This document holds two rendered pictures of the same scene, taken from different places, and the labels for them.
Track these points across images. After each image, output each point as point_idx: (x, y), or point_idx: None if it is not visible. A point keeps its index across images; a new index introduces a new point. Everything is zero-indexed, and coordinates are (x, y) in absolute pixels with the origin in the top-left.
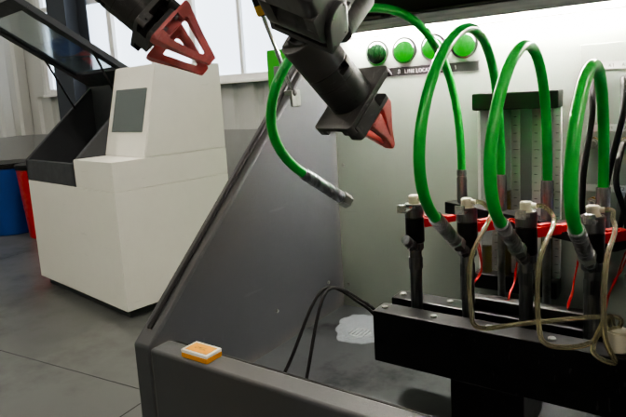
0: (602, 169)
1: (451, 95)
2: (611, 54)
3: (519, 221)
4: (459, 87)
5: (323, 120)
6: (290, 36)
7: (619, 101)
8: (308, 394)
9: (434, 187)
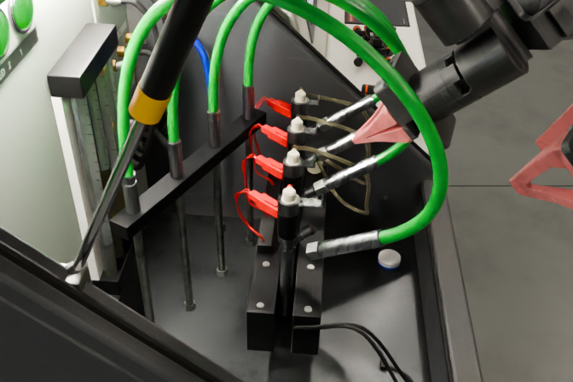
0: (252, 70)
1: (130, 85)
2: None
3: (305, 137)
4: (31, 81)
5: (442, 136)
6: (529, 51)
7: (110, 14)
8: (466, 331)
9: (46, 246)
